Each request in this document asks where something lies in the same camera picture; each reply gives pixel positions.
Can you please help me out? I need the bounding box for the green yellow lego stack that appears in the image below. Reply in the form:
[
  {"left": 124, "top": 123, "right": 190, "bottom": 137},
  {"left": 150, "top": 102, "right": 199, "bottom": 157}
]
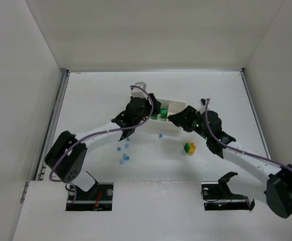
[{"left": 184, "top": 141, "right": 197, "bottom": 155}]

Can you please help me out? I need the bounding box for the small green lego brick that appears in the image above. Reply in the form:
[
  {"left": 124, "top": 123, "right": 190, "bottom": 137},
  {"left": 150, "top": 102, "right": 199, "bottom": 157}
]
[{"left": 151, "top": 114, "right": 158, "bottom": 120}]

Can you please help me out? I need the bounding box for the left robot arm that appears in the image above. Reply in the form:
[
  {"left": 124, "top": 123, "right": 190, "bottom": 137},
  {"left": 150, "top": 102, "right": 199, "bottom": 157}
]
[{"left": 45, "top": 93, "right": 161, "bottom": 183}]

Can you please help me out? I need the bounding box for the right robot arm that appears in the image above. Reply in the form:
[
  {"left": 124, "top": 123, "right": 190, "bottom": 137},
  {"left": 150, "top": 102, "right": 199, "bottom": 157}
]
[{"left": 168, "top": 106, "right": 292, "bottom": 218}]

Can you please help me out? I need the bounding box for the white three-compartment plastic container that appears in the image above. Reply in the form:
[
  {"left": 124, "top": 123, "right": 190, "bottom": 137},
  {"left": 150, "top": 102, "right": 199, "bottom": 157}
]
[{"left": 143, "top": 98, "right": 186, "bottom": 135}]

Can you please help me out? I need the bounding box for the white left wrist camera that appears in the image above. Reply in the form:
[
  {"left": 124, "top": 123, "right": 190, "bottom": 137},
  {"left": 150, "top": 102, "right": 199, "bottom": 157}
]
[{"left": 131, "top": 82, "right": 147, "bottom": 98}]

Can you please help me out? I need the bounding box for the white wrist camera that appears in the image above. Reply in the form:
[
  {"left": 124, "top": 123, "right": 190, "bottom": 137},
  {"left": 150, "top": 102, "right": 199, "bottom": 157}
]
[
  {"left": 131, "top": 82, "right": 147, "bottom": 98},
  {"left": 198, "top": 98, "right": 207, "bottom": 112}
]

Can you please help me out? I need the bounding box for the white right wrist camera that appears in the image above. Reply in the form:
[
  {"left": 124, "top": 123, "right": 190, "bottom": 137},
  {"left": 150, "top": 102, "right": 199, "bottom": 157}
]
[{"left": 198, "top": 98, "right": 207, "bottom": 112}]

